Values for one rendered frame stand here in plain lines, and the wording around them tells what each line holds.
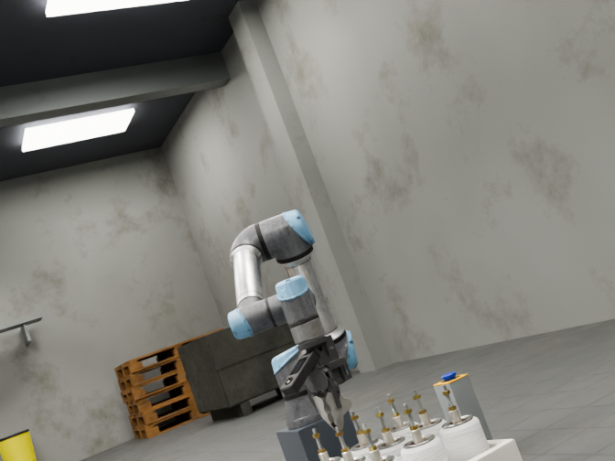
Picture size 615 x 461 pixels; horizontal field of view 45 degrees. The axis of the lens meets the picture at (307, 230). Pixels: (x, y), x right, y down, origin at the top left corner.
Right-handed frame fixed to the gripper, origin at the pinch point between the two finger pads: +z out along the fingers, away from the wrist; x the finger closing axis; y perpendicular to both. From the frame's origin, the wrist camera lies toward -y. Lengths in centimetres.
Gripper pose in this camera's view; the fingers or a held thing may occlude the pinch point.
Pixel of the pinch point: (335, 425)
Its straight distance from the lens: 175.6
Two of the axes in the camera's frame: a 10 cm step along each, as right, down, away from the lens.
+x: -6.4, 3.3, 6.9
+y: 6.8, -1.7, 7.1
